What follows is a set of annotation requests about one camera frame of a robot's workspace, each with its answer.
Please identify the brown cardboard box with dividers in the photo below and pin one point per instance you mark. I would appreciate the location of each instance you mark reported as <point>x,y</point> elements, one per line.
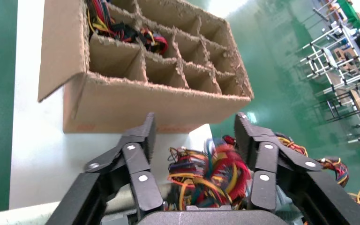
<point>130,105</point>

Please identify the white pipe shelving rack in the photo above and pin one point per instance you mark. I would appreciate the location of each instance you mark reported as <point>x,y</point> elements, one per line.
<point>354,45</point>

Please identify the power supply with black connector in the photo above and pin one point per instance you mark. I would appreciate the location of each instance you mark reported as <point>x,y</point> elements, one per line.
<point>105,21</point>

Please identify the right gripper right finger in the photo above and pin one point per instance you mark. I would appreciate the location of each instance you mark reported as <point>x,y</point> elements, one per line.
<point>264,183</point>

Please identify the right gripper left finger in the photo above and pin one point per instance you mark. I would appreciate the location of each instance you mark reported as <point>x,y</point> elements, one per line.
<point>142,186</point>

